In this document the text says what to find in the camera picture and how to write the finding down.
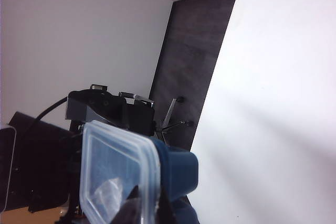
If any clear plastic tray lid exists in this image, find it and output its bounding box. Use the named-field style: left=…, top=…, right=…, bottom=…
left=79, top=120, right=161, bottom=224

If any brown flat board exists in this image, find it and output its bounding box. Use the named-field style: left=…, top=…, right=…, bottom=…
left=0, top=206, right=69, bottom=224

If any chrome swivel chair base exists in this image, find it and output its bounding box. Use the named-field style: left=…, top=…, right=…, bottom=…
left=154, top=95, right=195, bottom=144

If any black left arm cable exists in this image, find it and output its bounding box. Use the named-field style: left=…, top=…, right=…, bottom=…
left=19, top=97, right=69, bottom=143

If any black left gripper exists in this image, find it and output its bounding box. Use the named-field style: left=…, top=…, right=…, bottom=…
left=65, top=84, right=155, bottom=137

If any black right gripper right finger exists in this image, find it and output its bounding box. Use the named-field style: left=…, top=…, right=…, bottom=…
left=156, top=188, right=182, bottom=224

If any blue ice cube tray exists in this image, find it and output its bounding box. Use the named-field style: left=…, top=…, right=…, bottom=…
left=151, top=137, right=202, bottom=224

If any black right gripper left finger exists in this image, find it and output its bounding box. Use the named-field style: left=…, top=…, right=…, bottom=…
left=122, top=184, right=143, bottom=224

